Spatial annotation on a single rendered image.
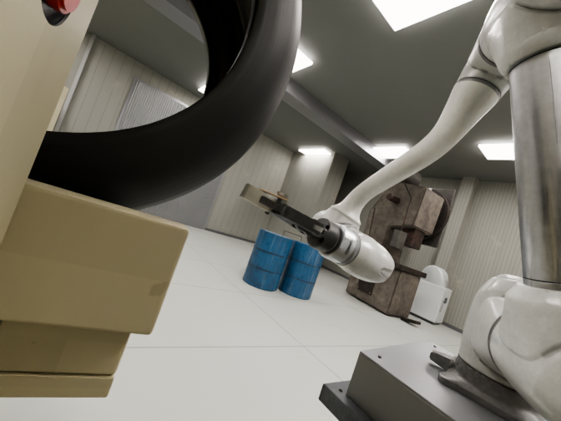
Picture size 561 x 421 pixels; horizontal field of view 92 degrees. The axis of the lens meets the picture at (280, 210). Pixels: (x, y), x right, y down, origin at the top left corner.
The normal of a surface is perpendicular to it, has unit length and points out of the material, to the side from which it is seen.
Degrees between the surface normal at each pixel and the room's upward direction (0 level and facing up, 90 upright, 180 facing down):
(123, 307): 90
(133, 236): 90
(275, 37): 89
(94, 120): 90
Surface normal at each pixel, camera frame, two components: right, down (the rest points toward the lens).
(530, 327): -0.97, -0.21
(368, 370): -0.75, -0.29
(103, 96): 0.58, 0.16
